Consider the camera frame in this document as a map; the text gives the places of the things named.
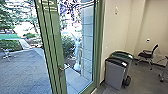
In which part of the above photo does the white wall switch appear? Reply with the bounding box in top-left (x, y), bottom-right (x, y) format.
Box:
top-left (114, 7), bottom-right (120, 15)

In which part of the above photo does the green outdoor canopy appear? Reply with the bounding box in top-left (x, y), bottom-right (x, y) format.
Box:
top-left (0, 33), bottom-right (22, 40)

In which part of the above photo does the black mesh office chair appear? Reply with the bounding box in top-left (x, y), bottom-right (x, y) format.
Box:
top-left (135, 43), bottom-right (161, 71)

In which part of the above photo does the grey folded rolling table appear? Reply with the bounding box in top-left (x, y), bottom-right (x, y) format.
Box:
top-left (159, 54), bottom-right (168, 83)

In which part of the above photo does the white garden statue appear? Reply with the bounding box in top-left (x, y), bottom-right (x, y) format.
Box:
top-left (70, 31), bottom-right (83, 73)

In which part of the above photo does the large green shrub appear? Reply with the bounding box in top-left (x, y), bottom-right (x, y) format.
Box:
top-left (61, 34), bottom-right (76, 58)

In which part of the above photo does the green framed glass door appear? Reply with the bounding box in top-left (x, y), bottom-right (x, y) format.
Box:
top-left (49, 0), bottom-right (101, 94)
top-left (33, 0), bottom-right (107, 94)

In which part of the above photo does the metal outdoor chair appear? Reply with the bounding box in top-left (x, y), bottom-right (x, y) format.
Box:
top-left (1, 47), bottom-right (13, 61)

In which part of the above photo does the leafy green tree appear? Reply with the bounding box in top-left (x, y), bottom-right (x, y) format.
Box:
top-left (0, 2), bottom-right (19, 33)

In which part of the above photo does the grey outdoor pillar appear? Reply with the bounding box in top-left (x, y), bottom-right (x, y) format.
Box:
top-left (80, 4), bottom-right (96, 82)

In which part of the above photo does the low green hedge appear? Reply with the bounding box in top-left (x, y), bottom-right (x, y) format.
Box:
top-left (0, 39), bottom-right (24, 52)

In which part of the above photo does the grey trash bin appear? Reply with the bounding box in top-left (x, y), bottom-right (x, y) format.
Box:
top-left (111, 50), bottom-right (135, 88)
top-left (104, 57), bottom-right (130, 91)

